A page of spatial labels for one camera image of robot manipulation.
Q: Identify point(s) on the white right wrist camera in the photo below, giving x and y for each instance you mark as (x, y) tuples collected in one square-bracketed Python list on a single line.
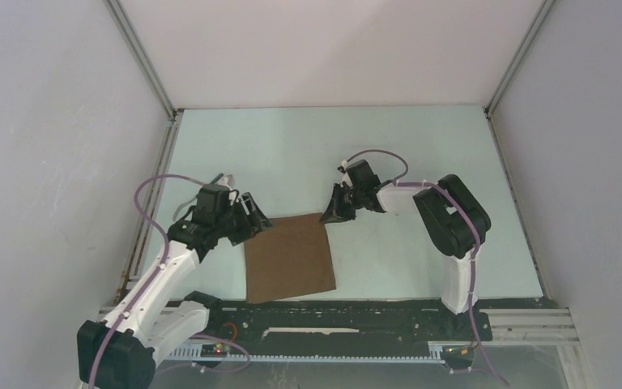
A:
[(343, 170)]

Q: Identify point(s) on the right corner aluminium post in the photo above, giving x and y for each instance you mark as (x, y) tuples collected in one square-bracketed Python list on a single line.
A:
[(525, 46)]

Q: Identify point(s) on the aluminium frame rail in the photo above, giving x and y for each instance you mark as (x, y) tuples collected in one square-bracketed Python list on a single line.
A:
[(536, 327)]

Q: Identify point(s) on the corner aluminium post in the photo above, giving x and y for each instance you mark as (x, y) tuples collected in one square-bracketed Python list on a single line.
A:
[(525, 46), (132, 39)]

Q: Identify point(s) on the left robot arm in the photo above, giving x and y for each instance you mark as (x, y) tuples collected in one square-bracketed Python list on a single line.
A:
[(125, 348)]

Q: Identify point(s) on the brown cloth napkin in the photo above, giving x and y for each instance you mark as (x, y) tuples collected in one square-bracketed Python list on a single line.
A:
[(292, 259)]

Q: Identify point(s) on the left corner aluminium post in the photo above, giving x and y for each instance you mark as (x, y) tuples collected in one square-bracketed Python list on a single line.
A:
[(132, 39)]

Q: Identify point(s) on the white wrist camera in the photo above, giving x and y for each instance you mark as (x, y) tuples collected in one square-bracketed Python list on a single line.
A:
[(343, 170), (228, 181)]

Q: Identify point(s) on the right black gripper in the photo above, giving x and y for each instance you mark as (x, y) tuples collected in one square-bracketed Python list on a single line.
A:
[(336, 211)]

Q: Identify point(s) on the fork with dark handle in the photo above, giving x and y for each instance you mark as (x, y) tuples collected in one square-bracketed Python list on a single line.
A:
[(179, 210)]

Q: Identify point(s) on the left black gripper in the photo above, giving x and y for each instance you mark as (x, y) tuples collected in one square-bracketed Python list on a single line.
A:
[(252, 224)]

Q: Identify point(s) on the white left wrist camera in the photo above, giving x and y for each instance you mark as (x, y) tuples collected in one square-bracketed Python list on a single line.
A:
[(228, 181)]

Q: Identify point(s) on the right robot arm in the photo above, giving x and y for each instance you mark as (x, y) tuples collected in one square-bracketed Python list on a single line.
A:
[(454, 219)]

